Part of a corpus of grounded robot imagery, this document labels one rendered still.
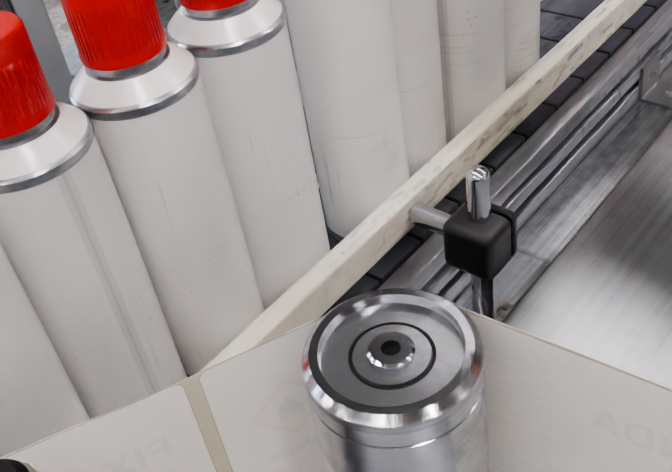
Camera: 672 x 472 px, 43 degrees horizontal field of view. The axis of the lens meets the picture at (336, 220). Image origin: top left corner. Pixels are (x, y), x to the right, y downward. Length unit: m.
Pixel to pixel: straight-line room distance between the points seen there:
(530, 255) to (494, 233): 0.12
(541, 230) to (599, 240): 0.09
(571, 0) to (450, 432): 0.57
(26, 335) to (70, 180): 0.06
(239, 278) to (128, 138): 0.09
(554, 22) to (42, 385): 0.48
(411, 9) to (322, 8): 0.07
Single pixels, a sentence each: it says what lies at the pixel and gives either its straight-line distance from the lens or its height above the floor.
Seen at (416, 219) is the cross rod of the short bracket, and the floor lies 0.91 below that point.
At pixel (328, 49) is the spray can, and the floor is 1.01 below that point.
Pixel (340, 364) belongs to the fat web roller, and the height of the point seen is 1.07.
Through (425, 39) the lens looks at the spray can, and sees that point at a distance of 0.47.
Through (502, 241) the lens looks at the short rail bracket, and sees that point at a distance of 0.44.
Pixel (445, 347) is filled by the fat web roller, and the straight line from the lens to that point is 0.18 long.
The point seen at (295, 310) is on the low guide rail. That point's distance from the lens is 0.41.
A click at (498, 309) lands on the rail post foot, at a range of 0.51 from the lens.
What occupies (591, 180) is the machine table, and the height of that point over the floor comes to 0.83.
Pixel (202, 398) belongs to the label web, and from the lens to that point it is 0.19.
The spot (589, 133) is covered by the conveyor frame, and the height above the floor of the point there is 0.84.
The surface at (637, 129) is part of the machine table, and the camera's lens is 0.66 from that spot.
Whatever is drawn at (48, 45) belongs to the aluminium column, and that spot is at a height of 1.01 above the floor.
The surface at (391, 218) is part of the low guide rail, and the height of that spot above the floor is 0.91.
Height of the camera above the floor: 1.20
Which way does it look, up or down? 39 degrees down
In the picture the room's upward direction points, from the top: 10 degrees counter-clockwise
